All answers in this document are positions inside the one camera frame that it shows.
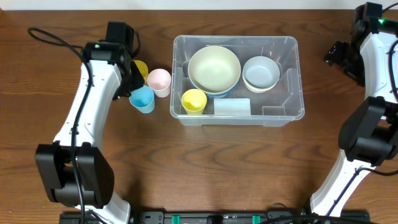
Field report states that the yellow cup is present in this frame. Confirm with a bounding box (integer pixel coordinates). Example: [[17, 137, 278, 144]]
[[182, 89, 207, 115], [134, 60, 149, 85]]

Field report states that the light blue cup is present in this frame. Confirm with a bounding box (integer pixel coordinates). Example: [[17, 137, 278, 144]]
[[129, 85, 155, 114]]

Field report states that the yellow cup front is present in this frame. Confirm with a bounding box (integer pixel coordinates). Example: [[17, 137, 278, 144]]
[[182, 89, 207, 115]]

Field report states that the large cream bowl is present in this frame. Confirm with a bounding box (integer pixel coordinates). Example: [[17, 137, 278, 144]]
[[188, 45, 241, 93]]

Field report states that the small grey bowl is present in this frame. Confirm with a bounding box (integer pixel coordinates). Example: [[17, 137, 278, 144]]
[[243, 56, 280, 88]]

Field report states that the small white bowl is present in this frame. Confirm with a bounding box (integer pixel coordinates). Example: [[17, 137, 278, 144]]
[[244, 82, 274, 93]]

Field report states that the small yellow bowl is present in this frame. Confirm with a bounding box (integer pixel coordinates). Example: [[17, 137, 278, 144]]
[[243, 77, 276, 93]]

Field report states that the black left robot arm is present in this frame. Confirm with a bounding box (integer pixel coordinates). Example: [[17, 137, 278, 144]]
[[35, 40, 144, 223]]

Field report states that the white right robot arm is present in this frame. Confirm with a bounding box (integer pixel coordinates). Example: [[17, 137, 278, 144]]
[[310, 17, 397, 217]]

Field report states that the pink cup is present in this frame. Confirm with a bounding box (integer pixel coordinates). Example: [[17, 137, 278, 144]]
[[147, 68, 172, 98]]

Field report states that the clear plastic storage bin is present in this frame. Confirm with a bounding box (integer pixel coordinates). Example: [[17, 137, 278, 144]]
[[170, 35, 305, 127]]

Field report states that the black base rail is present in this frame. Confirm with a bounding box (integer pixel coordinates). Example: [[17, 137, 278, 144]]
[[128, 210, 371, 224]]

